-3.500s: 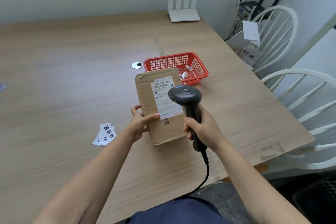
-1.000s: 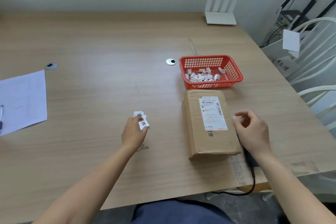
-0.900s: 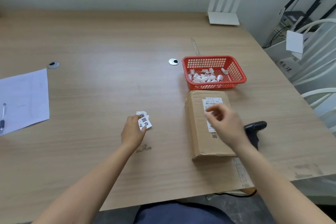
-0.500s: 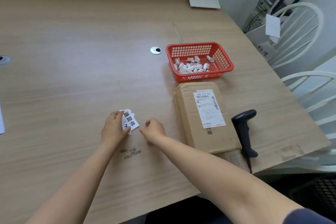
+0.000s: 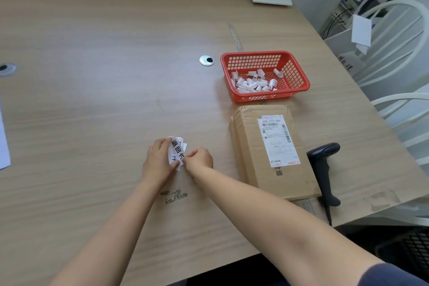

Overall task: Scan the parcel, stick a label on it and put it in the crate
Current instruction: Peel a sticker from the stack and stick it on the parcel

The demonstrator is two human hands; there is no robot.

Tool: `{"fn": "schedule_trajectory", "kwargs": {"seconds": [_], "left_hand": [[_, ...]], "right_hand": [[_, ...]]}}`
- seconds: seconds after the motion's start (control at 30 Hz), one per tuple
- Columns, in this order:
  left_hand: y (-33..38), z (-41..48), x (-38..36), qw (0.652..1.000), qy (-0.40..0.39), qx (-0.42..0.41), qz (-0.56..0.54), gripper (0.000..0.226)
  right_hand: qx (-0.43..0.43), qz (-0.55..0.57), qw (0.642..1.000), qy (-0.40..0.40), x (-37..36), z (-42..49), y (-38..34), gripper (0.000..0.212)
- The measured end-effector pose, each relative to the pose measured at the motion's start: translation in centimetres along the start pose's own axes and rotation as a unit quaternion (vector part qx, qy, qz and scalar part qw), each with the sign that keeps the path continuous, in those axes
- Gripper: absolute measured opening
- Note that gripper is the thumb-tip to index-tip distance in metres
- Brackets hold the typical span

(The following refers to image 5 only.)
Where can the person's right hand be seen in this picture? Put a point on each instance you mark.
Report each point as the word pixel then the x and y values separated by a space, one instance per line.
pixel 199 160

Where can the person's left hand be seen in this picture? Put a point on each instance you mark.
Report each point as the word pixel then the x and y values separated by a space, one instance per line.
pixel 157 168

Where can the stack of white labels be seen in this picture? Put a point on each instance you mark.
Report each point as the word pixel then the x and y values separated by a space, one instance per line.
pixel 176 148

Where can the brown cardboard box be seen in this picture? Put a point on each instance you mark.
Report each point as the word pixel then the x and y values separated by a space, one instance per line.
pixel 261 168

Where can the black barcode scanner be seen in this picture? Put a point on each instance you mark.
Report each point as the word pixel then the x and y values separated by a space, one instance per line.
pixel 323 175

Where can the person's left forearm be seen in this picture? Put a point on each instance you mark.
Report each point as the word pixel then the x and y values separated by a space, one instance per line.
pixel 110 245

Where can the person's right forearm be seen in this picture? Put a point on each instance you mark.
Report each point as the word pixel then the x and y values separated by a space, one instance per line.
pixel 268 222

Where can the red plastic basket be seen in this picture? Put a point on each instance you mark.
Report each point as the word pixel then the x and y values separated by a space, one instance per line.
pixel 258 53

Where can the white boxes with papers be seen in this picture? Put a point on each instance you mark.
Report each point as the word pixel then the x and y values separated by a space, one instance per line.
pixel 338 44

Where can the white paper sheet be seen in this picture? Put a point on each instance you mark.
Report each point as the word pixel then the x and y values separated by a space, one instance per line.
pixel 3 151

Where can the handwritten white paper sign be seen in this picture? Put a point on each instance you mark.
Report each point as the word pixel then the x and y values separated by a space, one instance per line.
pixel 347 63

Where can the blank white paper card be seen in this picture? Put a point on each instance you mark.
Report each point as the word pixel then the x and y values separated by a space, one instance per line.
pixel 361 31

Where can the near white wooden chair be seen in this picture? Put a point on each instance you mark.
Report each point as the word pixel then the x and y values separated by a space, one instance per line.
pixel 410 128

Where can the dark blue sleeve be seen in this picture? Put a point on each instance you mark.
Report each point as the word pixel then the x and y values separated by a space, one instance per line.
pixel 385 277

